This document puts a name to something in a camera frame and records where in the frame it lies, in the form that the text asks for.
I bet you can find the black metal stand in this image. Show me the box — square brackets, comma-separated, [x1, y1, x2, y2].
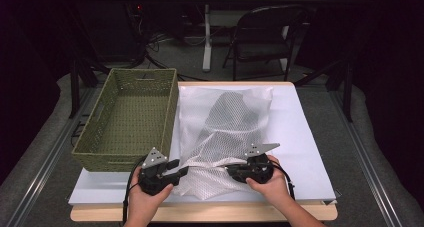
[68, 58, 111, 120]
[294, 58, 354, 123]

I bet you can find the white board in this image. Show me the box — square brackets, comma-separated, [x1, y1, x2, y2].
[68, 84, 338, 206]

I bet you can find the left hand-held gripper cable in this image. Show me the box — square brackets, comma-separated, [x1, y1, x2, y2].
[121, 157, 147, 225]

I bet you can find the person's right hand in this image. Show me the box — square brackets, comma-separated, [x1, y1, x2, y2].
[245, 154, 291, 205]

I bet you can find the black folding chair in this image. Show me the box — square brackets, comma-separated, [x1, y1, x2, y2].
[222, 5, 309, 82]

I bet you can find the hand-held gripper cable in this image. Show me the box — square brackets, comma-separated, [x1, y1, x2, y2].
[121, 157, 147, 225]
[272, 162, 297, 202]

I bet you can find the white mesh laundry bag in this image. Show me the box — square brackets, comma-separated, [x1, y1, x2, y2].
[173, 85, 275, 202]

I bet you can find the bundle of floor cables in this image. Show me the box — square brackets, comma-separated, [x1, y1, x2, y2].
[126, 3, 201, 83]

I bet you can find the green woven basket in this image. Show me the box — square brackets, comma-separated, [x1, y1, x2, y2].
[71, 67, 180, 173]

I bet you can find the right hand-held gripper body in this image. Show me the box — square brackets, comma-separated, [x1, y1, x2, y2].
[233, 142, 281, 185]

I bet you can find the person's left hand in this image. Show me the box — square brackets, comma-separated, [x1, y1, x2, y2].
[127, 168, 175, 222]

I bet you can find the white desk leg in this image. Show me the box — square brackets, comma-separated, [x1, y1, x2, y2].
[202, 4, 213, 73]

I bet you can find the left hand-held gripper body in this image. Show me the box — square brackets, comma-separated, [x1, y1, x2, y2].
[137, 147, 175, 197]

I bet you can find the right hand-held gripper cable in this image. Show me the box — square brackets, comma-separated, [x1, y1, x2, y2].
[272, 162, 297, 202]

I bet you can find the metal floor rail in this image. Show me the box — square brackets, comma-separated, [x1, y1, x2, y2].
[328, 90, 406, 227]
[6, 86, 98, 227]

